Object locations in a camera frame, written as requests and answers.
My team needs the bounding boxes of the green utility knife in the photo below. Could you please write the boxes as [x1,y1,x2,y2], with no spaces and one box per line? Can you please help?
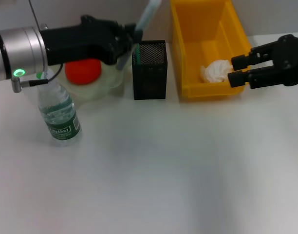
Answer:
[133,43,142,66]

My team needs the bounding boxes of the clear green-label water bottle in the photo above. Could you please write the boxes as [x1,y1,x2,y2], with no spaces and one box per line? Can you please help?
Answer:
[36,69,82,147]

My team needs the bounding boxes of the white paper ball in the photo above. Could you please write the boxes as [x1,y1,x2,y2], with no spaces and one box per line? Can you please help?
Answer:
[200,59,235,84]

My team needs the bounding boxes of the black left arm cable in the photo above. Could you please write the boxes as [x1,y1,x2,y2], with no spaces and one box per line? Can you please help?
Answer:
[19,62,65,88]

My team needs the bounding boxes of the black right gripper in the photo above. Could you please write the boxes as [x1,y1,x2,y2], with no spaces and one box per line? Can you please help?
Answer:
[227,34,298,89]

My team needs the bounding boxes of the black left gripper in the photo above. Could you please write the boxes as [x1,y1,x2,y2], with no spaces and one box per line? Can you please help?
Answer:
[39,15,143,66]

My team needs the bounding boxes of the red tomato-shaped toy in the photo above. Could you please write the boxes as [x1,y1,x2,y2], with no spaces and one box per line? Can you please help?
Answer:
[65,58,102,86]

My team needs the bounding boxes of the wavy green glass fruit plate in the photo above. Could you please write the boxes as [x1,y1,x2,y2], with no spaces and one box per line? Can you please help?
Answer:
[58,58,130,104]

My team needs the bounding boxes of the black mesh pen holder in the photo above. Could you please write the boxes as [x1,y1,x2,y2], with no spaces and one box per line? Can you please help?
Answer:
[131,40,169,100]

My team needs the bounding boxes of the grey marker pen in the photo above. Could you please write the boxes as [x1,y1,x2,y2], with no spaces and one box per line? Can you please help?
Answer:
[116,0,162,72]

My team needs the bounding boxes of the yellow plastic bin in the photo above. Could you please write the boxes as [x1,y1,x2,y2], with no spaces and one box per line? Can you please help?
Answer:
[170,0,253,102]

